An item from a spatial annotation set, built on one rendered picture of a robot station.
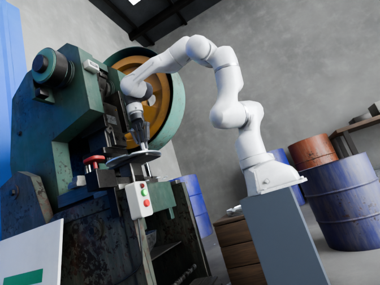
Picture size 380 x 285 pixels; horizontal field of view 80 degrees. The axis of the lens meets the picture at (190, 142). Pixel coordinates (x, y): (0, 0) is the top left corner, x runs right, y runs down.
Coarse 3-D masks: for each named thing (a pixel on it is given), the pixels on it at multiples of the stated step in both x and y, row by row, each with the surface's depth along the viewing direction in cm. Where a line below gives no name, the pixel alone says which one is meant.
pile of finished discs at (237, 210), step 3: (234, 207) 150; (237, 207) 148; (240, 207) 137; (228, 210) 144; (231, 210) 131; (234, 210) 132; (237, 210) 135; (240, 210) 126; (228, 213) 134; (231, 213) 131; (234, 213) 129; (237, 213) 127; (240, 213) 132; (228, 216) 136; (231, 216) 132
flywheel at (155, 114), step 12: (120, 60) 177; (132, 60) 172; (144, 60) 168; (156, 84) 165; (168, 84) 156; (156, 96) 164; (168, 96) 155; (144, 108) 167; (156, 108) 162; (168, 108) 154; (156, 120) 157; (156, 132) 156; (132, 144) 163
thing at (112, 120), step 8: (112, 112) 133; (112, 120) 130; (112, 128) 126; (120, 128) 135; (96, 136) 123; (104, 136) 121; (112, 136) 122; (120, 136) 127; (96, 144) 123; (104, 144) 120; (112, 144) 121; (120, 144) 124
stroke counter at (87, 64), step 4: (88, 60) 117; (84, 64) 118; (88, 64) 116; (92, 64) 119; (96, 64) 122; (84, 68) 117; (88, 68) 118; (92, 68) 119; (96, 68) 121; (92, 72) 122; (96, 72) 123
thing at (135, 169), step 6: (138, 156) 111; (144, 156) 111; (150, 156) 114; (156, 156) 118; (126, 162) 113; (132, 162) 116; (138, 162) 119; (144, 162) 123; (114, 168) 116; (120, 168) 117; (126, 168) 115; (132, 168) 115; (138, 168) 119; (120, 174) 117; (126, 174) 115; (132, 174) 114; (138, 174) 117; (132, 180) 113; (138, 180) 114; (144, 180) 119
